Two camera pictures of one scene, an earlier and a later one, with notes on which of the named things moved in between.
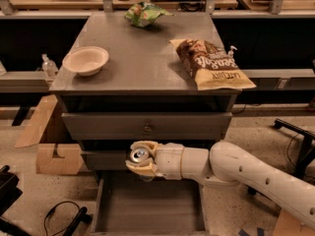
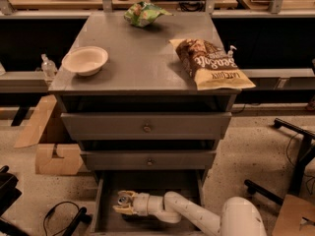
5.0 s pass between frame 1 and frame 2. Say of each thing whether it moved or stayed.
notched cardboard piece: stayed
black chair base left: stayed
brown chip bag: stayed
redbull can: moved
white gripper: moved
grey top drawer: stayed
